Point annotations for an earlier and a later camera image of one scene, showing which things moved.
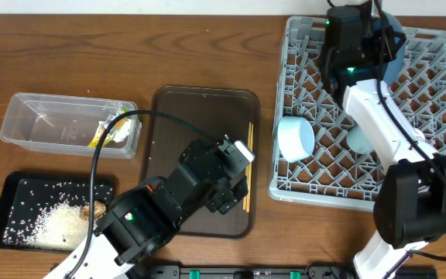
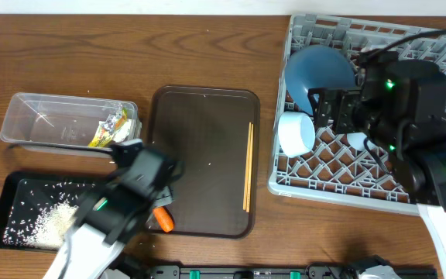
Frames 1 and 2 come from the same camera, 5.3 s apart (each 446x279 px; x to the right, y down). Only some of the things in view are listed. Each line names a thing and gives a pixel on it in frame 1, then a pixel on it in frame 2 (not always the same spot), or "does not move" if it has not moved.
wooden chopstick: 245,197 does not move
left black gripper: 233,196 to 170,196
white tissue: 123,132 does not move
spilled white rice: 46,215 does not move
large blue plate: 391,20 to 317,67
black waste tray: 46,211 does not move
